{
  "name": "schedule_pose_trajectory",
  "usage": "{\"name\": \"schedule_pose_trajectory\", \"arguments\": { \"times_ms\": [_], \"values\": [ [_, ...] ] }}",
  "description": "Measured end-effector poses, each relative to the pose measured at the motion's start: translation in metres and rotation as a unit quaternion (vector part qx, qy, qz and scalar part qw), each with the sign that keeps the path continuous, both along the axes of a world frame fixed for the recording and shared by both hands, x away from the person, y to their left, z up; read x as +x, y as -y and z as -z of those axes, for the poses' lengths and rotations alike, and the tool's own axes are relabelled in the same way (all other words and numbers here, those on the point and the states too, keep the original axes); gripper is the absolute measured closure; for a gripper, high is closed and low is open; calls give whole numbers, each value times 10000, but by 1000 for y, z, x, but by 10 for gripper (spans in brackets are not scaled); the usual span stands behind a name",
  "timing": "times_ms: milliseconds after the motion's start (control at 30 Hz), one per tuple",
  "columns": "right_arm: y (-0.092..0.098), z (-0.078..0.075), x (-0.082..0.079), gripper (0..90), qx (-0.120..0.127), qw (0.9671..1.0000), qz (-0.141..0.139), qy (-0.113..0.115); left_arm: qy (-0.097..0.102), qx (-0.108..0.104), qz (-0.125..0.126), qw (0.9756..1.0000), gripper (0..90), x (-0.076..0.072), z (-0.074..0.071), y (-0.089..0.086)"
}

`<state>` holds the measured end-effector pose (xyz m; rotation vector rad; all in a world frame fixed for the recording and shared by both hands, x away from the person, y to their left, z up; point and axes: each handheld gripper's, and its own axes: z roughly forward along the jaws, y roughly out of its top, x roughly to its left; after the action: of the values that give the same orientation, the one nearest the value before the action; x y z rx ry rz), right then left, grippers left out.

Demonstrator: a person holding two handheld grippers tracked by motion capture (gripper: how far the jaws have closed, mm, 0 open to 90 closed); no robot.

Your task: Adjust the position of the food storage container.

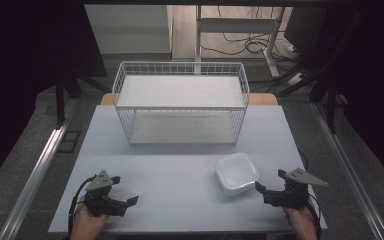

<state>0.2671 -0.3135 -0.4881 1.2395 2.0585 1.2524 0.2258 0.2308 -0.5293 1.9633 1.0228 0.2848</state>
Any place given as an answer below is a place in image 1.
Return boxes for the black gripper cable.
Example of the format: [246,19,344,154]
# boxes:
[67,175,96,236]
[307,194,323,240]

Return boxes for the white desk frame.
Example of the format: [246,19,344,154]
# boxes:
[194,4,287,78]

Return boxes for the person's left hand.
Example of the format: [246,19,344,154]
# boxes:
[69,199,110,240]

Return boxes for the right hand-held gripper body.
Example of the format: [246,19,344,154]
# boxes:
[263,167,329,210]

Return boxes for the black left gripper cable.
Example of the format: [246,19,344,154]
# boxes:
[67,175,96,236]

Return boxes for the white cabinet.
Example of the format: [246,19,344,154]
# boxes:
[84,4,175,55]

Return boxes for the white wire basket rack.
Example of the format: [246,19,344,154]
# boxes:
[111,60,251,146]

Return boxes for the black stand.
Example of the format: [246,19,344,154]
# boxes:
[53,68,109,129]
[308,13,364,135]

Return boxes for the black floor cables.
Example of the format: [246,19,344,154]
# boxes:
[199,5,311,94]

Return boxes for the person's right hand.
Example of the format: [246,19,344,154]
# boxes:
[282,198,319,240]

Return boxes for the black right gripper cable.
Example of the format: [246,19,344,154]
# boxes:
[307,194,323,240]

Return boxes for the white square plastic container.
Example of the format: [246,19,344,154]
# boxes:
[213,151,261,197]

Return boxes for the aluminium rail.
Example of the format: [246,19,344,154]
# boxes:
[0,99,78,240]
[310,101,384,240]

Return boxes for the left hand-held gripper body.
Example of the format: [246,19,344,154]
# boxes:
[84,169,129,218]

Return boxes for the wooden table board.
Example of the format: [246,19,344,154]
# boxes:
[99,92,279,107]

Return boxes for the white power strip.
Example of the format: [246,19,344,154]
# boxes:
[285,71,306,88]

